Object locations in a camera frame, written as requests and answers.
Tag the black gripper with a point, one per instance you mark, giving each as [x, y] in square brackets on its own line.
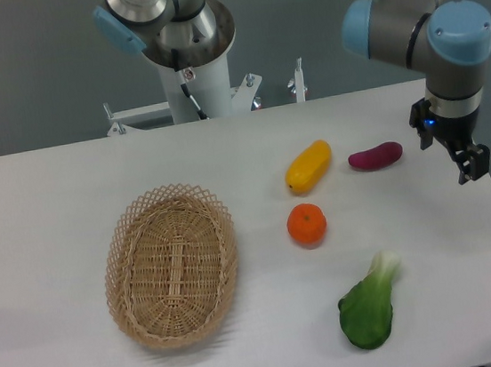
[451, 123]

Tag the purple sweet potato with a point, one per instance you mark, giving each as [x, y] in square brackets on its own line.
[376, 158]

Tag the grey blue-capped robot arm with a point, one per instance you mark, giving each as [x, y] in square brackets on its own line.
[448, 42]

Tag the yellow mango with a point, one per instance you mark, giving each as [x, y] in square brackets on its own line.
[309, 167]

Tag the orange tangerine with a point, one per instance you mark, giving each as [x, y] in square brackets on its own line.
[306, 225]

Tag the green bok choy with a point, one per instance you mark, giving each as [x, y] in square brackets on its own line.
[366, 310]

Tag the woven wicker basket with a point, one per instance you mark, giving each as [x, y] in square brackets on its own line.
[172, 267]

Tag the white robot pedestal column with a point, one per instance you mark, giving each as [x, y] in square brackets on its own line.
[191, 56]

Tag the white metal base frame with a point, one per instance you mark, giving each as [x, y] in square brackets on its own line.
[243, 99]

